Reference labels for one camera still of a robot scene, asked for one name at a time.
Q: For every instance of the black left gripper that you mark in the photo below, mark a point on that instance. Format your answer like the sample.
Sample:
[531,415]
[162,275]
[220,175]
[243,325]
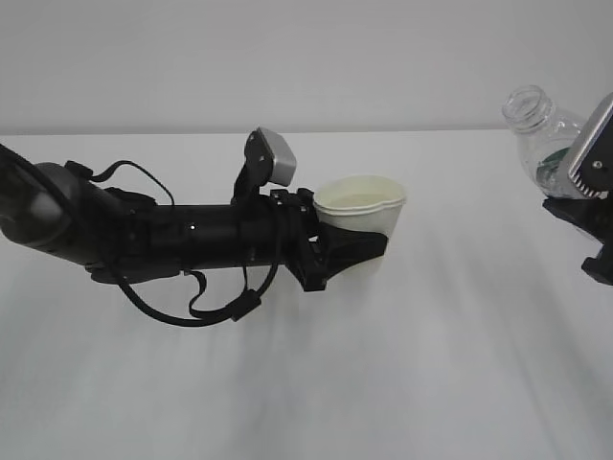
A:
[314,252]

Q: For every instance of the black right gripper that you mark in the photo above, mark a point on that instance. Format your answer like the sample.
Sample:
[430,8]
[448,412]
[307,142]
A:
[593,218]

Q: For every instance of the white paper cup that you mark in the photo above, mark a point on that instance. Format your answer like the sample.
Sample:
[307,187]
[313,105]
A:
[365,203]

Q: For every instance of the clear green-label water bottle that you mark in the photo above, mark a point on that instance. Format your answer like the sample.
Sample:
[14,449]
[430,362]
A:
[544,132]

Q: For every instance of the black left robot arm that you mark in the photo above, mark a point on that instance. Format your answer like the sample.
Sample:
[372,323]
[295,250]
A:
[70,212]

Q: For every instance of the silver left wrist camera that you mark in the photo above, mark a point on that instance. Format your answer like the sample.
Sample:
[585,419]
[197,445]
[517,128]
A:
[268,158]

